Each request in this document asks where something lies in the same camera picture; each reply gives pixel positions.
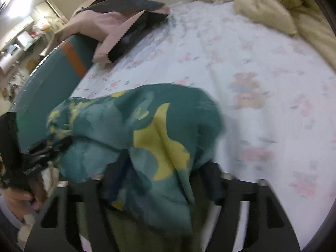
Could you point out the bed with floral sheet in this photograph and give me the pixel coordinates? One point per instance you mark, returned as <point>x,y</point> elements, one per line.
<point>262,57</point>

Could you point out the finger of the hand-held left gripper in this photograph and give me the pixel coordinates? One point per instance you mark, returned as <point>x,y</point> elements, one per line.
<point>55,145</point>

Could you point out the pink cloth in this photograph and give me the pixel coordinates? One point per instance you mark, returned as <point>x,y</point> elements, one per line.
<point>99,23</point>

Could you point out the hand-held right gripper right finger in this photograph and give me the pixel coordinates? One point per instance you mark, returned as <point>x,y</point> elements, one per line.
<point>214,186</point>

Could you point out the person's left forearm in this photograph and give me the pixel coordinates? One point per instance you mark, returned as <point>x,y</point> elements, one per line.
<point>8,221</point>

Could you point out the teal yellow patterned shorts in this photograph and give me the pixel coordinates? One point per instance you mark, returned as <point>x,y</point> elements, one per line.
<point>162,136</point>

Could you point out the dark grey cloth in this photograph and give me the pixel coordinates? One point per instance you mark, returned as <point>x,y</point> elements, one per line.
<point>141,29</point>

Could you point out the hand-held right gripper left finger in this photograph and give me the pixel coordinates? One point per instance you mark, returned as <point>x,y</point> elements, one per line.
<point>111,182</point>

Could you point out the cream duvet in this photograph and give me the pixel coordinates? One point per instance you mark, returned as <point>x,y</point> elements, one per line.
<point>262,5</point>

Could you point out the black mesh cloth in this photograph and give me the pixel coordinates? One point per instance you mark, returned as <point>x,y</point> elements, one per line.
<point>8,136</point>

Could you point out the person's left hand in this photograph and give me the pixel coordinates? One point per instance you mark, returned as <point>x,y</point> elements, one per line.
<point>18,197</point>

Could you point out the folded green pants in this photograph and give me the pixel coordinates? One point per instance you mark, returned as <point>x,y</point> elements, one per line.
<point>136,237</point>

